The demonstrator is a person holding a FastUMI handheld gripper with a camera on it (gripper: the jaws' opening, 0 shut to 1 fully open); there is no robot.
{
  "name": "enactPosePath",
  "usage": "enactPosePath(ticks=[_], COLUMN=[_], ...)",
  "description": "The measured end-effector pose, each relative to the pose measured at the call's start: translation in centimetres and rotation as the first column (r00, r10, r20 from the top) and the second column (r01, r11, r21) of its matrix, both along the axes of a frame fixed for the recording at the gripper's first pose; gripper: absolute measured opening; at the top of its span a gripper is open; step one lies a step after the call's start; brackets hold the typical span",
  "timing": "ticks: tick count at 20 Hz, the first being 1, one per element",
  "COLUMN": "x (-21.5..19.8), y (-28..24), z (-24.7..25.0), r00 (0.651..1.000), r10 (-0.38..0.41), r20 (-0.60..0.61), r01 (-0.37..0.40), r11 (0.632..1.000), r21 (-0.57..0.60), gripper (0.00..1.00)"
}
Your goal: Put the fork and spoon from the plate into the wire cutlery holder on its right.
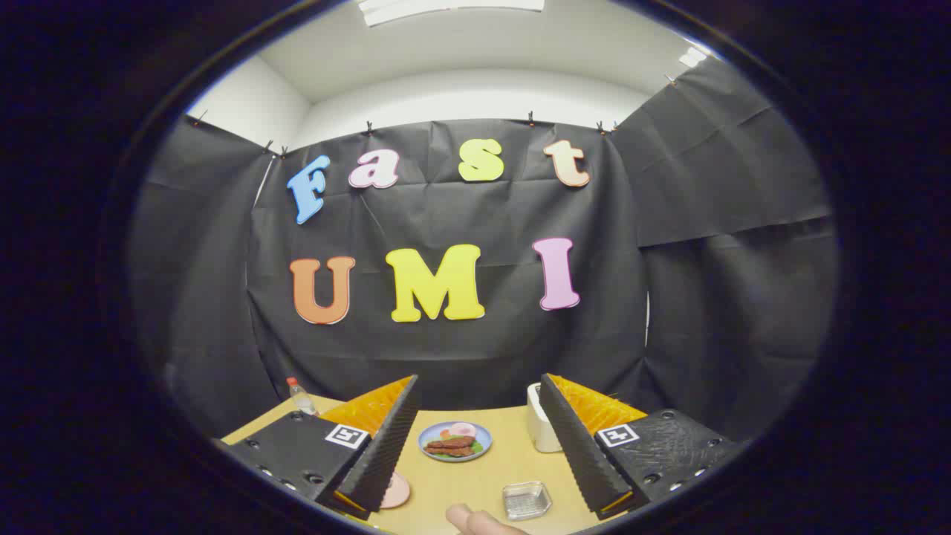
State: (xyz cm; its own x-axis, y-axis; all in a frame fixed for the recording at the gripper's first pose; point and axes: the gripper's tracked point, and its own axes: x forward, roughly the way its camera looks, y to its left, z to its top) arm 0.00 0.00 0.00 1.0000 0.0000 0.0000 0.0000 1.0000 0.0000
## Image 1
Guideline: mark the blue oval plate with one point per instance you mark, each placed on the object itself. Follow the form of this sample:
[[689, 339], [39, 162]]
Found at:
[[483, 432]]

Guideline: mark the pink round plate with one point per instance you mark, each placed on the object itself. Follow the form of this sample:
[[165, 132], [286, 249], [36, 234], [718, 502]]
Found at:
[[398, 492]]

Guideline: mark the pink ham slice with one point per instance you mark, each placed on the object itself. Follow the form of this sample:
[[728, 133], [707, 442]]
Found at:
[[463, 429]]

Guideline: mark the white toaster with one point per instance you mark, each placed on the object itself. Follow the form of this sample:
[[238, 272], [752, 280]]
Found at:
[[541, 427]]

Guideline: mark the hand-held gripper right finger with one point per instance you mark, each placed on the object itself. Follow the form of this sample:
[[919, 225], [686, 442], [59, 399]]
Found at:
[[576, 446]]

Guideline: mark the clear plastic bottle red label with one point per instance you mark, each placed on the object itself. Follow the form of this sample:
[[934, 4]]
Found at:
[[302, 400]]

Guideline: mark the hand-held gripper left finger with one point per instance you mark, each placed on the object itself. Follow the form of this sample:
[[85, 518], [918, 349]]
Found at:
[[386, 446]]

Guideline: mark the brown grilled meat strip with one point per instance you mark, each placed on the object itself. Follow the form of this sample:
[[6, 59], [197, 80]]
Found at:
[[453, 451], [452, 443]]

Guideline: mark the green lettuce leaf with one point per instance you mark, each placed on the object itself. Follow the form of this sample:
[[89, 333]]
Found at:
[[477, 449]]

